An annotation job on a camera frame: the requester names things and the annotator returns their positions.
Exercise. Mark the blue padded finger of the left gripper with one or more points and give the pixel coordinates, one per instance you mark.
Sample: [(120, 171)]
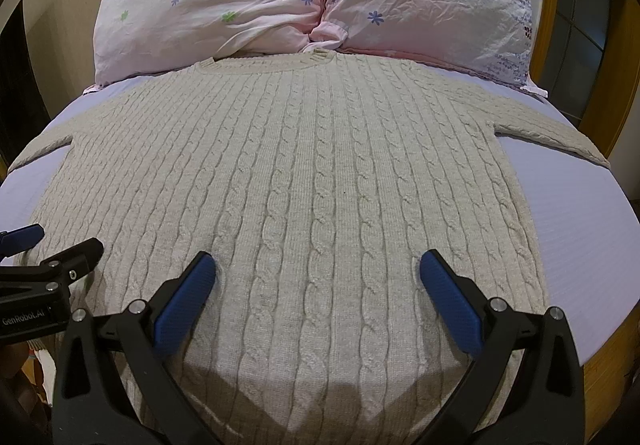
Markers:
[(20, 240)]

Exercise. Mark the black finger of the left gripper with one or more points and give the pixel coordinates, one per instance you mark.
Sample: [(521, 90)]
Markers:
[(59, 272)]

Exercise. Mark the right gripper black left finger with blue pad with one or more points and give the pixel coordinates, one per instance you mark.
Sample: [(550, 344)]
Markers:
[(90, 403)]

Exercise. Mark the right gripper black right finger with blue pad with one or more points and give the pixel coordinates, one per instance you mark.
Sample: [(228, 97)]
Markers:
[(524, 384)]

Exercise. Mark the beige cable knit sweater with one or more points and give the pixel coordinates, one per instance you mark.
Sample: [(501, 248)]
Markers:
[(316, 181)]

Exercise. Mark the wooden headboard frame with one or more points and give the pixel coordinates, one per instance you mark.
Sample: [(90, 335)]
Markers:
[(587, 55)]

